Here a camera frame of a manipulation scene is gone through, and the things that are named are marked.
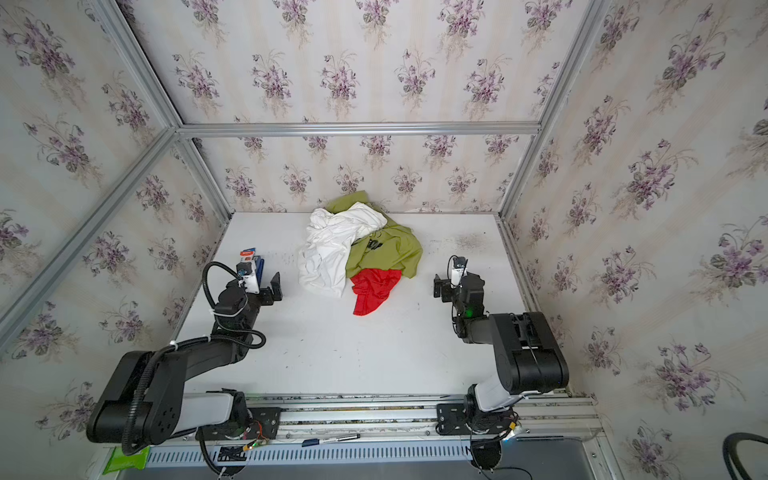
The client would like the red cloth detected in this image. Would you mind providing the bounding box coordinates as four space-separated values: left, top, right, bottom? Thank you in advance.
351 269 402 316

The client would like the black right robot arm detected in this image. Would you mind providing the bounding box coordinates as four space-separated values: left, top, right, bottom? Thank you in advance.
433 273 569 438

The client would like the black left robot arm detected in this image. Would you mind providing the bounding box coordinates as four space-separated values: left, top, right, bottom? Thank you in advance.
86 261 283 456

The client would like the white cloth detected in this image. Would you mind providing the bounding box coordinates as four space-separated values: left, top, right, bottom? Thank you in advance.
297 202 387 299

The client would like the olive green cloth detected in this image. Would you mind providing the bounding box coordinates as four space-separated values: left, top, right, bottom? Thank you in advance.
326 191 423 279

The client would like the blue silver pen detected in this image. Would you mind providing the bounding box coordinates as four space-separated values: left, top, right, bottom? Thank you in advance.
301 433 361 448

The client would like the green wet wipes pack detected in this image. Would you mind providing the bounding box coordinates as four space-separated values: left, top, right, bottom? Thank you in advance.
102 447 151 475

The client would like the black chair edge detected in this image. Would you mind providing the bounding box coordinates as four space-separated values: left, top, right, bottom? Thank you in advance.
722 432 767 480

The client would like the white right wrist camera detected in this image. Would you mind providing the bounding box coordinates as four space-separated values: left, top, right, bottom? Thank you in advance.
447 255 468 287

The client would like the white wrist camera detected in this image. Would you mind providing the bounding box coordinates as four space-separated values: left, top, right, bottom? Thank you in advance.
236 248 264 286
447 255 468 287

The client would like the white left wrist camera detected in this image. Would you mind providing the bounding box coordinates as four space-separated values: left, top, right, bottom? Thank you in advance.
236 248 264 286

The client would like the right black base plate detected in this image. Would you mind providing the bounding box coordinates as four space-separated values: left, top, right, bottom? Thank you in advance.
435 402 518 436

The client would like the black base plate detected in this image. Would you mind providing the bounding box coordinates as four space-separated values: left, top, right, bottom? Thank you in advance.
435 402 518 436
202 407 282 441

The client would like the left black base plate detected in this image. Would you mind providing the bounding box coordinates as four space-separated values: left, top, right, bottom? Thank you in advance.
202 407 282 441

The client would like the aluminium rail frame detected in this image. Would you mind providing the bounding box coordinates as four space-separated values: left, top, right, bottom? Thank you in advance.
107 392 604 448

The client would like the white slotted cable duct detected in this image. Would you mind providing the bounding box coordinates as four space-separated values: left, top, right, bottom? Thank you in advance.
143 441 475 469

